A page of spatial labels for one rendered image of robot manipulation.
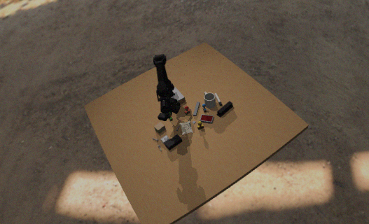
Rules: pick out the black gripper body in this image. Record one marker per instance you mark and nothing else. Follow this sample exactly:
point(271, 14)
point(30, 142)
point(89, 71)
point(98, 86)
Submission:
point(164, 116)

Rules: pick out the white inspection card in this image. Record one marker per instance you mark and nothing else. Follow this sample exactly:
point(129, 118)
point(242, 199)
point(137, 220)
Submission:
point(186, 127)

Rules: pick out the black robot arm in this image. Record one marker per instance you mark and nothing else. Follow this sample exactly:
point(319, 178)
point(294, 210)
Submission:
point(164, 86)

